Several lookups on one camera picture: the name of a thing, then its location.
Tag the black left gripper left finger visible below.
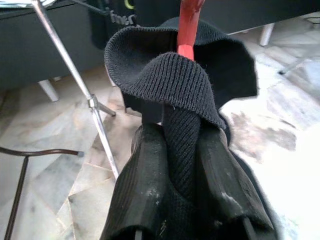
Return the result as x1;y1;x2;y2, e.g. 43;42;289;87
99;124;176;240

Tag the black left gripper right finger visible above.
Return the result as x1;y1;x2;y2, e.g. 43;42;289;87
196;126;275;233

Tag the black knit garment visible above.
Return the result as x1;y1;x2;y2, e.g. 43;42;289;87
104;17;260;203

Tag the red plastic hanger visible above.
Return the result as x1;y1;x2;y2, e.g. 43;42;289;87
176;0;206;62

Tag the black printed shirt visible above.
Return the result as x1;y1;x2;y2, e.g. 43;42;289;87
88;0;137;50

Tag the black TV cabinet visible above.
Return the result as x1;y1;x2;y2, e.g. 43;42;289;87
0;0;320;102

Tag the dark metal table leg frame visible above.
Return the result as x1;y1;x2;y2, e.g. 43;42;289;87
0;146;85;240

